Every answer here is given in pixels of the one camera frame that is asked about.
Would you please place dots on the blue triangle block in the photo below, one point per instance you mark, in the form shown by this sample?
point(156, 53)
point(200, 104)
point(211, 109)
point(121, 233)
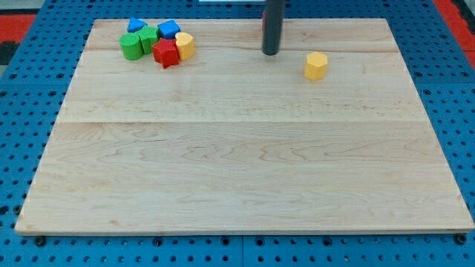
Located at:
point(135, 25)

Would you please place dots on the yellow hexagon block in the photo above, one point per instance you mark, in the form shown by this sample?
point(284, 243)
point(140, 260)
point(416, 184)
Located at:
point(316, 66)

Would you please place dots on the wooden board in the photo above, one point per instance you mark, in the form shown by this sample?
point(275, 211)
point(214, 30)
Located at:
point(235, 142)

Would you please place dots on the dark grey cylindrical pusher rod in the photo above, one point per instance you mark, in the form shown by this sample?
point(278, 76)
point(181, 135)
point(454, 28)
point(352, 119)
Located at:
point(275, 10)

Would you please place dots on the green angular block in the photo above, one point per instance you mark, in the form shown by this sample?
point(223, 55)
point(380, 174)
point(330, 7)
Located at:
point(148, 37)

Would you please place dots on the green cylinder block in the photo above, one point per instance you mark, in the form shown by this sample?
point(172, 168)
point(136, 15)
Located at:
point(131, 46)

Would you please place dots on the red star block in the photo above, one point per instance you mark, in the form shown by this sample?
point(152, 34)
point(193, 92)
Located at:
point(165, 52)

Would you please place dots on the blue cube block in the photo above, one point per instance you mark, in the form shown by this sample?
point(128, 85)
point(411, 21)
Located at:
point(168, 29)

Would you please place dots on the yellow rounded block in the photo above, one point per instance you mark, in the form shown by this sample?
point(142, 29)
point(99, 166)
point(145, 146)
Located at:
point(185, 45)

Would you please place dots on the red circle block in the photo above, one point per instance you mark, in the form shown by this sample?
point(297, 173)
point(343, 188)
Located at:
point(263, 19)

